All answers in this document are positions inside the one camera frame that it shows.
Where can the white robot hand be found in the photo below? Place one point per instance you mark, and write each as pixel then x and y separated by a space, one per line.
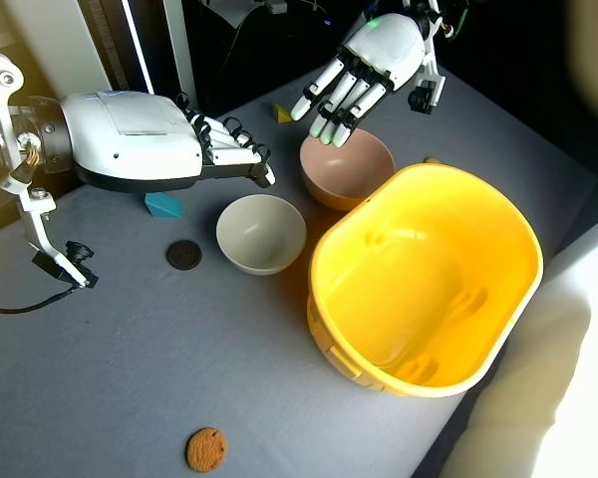
pixel 388 50
pixel 129 134

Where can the large pink bowl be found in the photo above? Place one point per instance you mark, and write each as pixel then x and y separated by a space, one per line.
pixel 354 169

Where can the small cream bowl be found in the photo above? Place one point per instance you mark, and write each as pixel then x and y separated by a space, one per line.
pixel 259 234

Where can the yellow plastic tub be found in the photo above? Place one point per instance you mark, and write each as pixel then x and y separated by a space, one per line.
pixel 418 279

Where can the teal wedge block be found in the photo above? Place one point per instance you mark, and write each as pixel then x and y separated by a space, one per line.
pixel 164 206

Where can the tan round biscuit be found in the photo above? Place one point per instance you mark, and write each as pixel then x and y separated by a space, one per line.
pixel 432 160
pixel 207 449

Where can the yellow triangle block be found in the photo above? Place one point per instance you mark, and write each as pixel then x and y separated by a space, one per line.
pixel 280 115

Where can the dark chocolate sandwich cookie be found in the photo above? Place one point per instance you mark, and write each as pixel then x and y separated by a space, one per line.
pixel 184 255

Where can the grey table cloth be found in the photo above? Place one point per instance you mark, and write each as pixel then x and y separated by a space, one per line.
pixel 104 373

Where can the white upright frame post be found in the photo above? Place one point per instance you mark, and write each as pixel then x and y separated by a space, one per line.
pixel 177 45

